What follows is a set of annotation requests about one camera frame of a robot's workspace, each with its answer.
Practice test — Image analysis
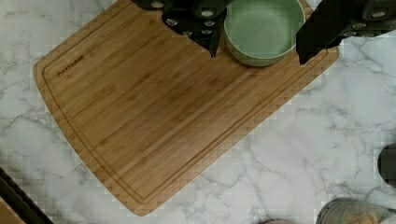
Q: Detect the glass jar with contents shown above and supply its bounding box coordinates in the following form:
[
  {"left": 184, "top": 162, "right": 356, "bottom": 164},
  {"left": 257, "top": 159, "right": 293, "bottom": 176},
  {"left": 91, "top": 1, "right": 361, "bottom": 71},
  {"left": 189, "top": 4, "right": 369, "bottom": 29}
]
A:
[{"left": 316, "top": 198, "right": 395, "bottom": 224}]

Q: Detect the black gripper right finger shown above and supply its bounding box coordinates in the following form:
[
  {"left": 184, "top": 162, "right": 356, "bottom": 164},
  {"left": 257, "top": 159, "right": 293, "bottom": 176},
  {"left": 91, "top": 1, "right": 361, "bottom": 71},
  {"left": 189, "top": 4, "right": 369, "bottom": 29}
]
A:
[{"left": 296, "top": 0, "right": 396, "bottom": 64}]

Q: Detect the green ceramic bowl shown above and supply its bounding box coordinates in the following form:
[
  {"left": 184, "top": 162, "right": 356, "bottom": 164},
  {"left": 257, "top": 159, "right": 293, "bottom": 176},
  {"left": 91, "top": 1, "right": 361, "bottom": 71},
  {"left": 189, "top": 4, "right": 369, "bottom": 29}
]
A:
[{"left": 224, "top": 0, "right": 305, "bottom": 66}]

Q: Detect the bamboo cutting board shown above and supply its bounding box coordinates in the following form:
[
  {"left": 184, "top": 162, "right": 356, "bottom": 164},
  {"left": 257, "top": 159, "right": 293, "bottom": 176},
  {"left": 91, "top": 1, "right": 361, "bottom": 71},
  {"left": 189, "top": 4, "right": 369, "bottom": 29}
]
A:
[{"left": 34, "top": 0, "right": 338, "bottom": 216}]

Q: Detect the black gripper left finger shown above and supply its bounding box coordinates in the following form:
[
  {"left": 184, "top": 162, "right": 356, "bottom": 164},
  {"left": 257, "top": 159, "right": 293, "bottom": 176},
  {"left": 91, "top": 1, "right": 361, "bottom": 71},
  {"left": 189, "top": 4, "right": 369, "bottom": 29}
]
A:
[{"left": 132, "top": 0, "right": 233, "bottom": 58}]

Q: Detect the black drawer handle bar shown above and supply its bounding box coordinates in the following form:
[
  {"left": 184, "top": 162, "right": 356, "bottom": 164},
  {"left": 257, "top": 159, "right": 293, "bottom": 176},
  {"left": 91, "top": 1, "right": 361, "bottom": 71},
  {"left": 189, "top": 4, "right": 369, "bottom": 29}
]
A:
[{"left": 0, "top": 170, "right": 54, "bottom": 224}]

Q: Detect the dark round object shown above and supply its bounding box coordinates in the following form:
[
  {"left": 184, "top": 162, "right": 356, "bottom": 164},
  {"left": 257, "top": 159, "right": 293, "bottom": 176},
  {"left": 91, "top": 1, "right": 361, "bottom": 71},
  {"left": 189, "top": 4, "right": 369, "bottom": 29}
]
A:
[{"left": 377, "top": 144, "right": 396, "bottom": 188}]

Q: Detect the wooden drawer front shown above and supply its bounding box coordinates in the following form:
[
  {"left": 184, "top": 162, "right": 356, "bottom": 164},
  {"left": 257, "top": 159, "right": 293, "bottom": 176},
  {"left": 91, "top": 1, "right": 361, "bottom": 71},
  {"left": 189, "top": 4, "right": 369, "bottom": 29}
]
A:
[{"left": 0, "top": 198, "right": 25, "bottom": 224}]

